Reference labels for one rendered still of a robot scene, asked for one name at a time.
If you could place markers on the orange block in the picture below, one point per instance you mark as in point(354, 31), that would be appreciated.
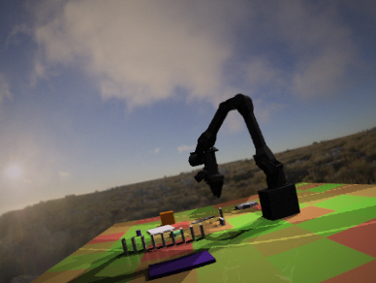
point(167, 218)

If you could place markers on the green rectangular block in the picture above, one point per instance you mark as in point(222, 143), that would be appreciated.
point(177, 233)

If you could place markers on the purple flat rectangular block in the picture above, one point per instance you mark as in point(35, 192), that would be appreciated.
point(180, 264)

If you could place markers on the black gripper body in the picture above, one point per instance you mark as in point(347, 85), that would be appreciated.
point(214, 176)

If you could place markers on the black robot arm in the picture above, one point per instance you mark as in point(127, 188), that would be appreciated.
point(264, 158)

